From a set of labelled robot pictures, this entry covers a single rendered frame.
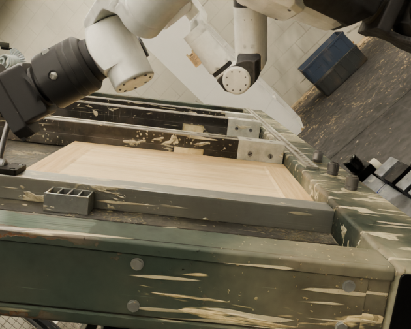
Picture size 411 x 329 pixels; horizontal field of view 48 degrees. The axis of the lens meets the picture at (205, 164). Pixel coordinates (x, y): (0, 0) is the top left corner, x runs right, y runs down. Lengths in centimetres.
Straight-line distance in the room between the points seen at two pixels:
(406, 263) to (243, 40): 82
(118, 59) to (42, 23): 634
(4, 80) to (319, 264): 51
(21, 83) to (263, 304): 47
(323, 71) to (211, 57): 415
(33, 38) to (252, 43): 598
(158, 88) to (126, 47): 590
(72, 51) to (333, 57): 482
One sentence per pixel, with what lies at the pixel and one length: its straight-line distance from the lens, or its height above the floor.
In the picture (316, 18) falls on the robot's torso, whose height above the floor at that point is 113.
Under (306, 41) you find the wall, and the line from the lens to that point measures 640.
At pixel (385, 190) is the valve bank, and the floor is 74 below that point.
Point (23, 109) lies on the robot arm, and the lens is 75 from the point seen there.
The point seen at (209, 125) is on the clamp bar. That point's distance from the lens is 178.
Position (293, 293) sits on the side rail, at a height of 97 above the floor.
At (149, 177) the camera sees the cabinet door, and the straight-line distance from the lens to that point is 95.
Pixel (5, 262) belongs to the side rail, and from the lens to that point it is 58.
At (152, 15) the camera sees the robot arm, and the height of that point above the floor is 132.
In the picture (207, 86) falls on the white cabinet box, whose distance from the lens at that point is 505.
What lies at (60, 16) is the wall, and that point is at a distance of 691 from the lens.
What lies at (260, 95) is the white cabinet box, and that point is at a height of 59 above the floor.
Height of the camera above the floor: 122
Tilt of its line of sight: 8 degrees down
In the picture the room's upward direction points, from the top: 46 degrees counter-clockwise
